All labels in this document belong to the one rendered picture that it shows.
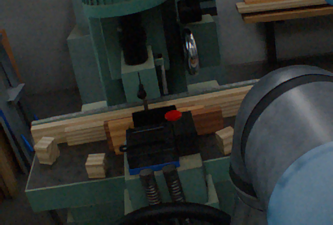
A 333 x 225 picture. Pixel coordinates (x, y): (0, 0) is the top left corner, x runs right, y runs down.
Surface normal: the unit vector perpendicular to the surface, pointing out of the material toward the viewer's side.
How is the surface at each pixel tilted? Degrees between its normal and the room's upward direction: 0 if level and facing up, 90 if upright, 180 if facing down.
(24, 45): 90
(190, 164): 0
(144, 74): 90
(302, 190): 50
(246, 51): 90
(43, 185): 0
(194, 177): 90
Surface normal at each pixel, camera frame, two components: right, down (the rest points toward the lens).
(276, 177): -0.93, -0.29
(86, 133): 0.09, 0.44
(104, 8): -0.36, 0.47
